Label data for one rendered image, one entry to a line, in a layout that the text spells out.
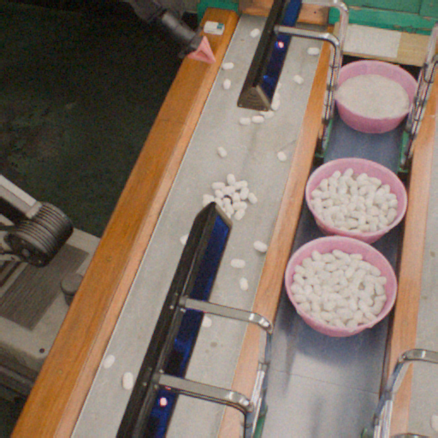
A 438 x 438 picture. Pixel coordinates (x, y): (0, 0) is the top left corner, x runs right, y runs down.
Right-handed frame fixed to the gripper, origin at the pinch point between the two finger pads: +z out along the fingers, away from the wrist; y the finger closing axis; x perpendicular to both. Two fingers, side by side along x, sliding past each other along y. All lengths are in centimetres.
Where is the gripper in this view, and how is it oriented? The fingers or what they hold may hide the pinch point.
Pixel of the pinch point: (212, 60)
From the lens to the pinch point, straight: 208.4
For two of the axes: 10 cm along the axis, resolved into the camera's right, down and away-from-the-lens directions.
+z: 7.4, 5.7, 3.6
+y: 2.7, -7.4, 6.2
